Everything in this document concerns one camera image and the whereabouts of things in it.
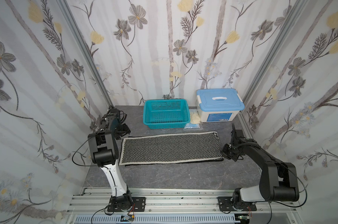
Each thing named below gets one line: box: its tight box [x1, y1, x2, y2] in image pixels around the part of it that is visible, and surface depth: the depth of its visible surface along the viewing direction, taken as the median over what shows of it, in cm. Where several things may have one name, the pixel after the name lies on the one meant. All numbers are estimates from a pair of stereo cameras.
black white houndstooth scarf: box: [119, 131, 225, 167], surface depth 97 cm
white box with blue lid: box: [196, 88, 246, 123], surface depth 106 cm
